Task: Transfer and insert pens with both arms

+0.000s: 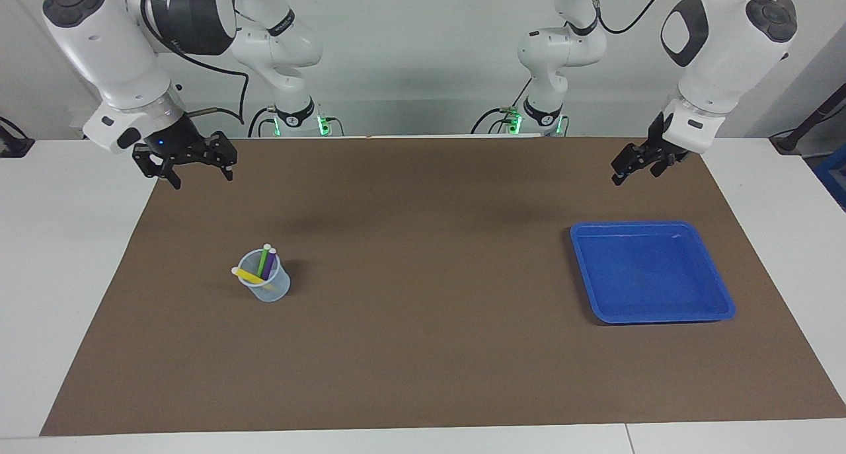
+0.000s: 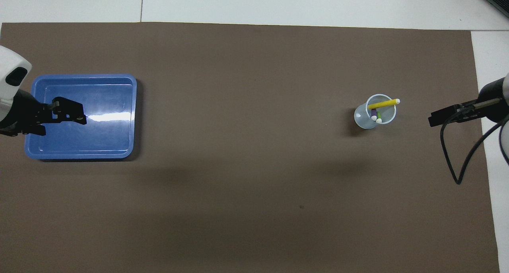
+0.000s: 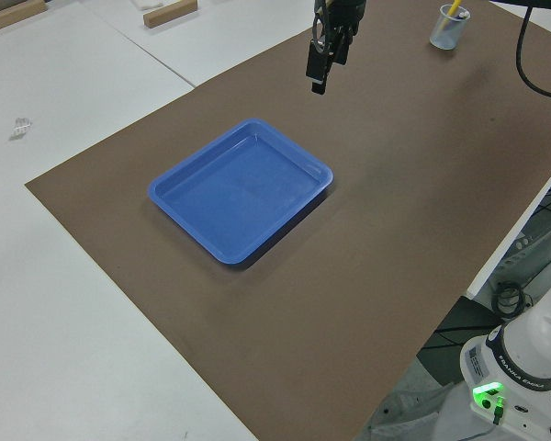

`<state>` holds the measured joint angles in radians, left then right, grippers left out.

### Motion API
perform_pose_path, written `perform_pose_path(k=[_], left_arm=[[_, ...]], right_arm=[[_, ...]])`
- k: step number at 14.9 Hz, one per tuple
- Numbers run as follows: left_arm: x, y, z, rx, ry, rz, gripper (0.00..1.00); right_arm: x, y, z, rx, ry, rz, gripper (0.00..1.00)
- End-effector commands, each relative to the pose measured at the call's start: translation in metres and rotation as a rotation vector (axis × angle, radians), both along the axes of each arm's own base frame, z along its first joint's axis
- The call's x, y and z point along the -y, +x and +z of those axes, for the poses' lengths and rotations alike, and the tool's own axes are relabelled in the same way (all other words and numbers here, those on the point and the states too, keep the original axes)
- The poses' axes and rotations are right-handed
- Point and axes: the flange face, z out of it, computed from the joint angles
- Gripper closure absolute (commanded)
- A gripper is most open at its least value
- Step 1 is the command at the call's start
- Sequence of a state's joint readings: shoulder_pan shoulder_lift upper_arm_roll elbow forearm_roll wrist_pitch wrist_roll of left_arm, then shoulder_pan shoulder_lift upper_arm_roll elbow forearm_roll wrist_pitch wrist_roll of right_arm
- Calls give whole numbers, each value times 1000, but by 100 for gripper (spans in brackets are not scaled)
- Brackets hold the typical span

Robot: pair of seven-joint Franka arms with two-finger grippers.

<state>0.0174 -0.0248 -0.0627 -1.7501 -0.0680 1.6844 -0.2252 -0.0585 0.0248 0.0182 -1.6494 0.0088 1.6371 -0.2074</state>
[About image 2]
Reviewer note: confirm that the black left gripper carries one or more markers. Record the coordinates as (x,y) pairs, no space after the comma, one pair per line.
(24,114)

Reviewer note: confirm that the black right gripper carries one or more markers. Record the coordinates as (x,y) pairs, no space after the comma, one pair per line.
(495,100)

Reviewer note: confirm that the yellow pen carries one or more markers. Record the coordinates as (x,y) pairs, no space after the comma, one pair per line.
(382,103)

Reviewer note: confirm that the green pen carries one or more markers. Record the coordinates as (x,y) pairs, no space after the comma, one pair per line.
(379,117)

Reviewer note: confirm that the purple pen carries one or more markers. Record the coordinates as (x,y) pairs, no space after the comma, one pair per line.
(373,114)

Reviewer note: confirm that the blue plastic tray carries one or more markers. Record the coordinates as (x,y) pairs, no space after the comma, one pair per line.
(107,142)

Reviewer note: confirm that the translucent plastic cup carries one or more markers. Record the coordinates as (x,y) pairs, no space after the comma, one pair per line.
(364,120)

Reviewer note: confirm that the brown table mat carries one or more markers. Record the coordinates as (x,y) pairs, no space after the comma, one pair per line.
(254,165)

